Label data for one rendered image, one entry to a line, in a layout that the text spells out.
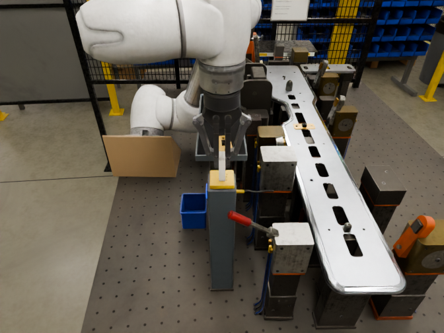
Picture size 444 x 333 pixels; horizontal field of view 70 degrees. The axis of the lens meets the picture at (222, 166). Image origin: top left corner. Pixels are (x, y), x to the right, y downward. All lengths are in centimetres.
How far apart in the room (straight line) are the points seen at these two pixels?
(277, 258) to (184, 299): 40
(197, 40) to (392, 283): 68
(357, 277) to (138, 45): 68
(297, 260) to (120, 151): 94
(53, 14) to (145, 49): 287
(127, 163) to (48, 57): 220
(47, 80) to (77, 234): 181
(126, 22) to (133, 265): 86
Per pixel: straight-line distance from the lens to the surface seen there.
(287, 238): 79
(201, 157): 85
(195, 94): 142
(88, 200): 258
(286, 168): 95
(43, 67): 362
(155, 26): 55
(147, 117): 150
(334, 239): 90
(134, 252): 124
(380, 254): 91
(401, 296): 109
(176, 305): 110
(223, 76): 60
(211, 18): 56
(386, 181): 109
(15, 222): 265
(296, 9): 220
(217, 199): 79
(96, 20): 57
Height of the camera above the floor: 167
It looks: 38 degrees down
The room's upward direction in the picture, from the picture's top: straight up
